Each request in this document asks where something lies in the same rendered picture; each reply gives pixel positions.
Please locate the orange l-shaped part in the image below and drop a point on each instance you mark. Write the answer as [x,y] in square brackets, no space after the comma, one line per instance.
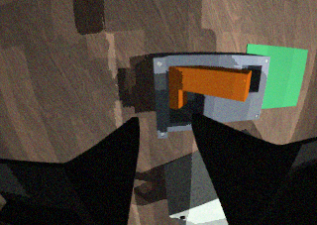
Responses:
[210,80]

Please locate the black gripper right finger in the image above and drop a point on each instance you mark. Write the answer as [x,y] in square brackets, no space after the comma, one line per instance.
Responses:
[248,174]

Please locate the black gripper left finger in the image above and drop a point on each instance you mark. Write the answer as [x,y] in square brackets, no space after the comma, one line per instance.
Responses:
[97,185]

